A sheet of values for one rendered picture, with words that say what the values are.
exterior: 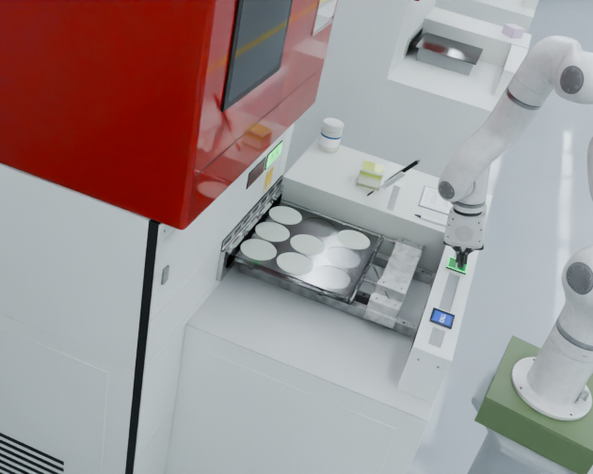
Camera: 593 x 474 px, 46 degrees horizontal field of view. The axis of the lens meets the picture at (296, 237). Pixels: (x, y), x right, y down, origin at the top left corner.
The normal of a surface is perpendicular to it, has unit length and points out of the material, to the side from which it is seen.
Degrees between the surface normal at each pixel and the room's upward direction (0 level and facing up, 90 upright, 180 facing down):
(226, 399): 90
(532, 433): 90
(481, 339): 0
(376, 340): 0
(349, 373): 0
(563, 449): 90
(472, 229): 88
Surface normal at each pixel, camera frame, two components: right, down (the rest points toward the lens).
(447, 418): 0.19, -0.82
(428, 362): -0.33, 0.46
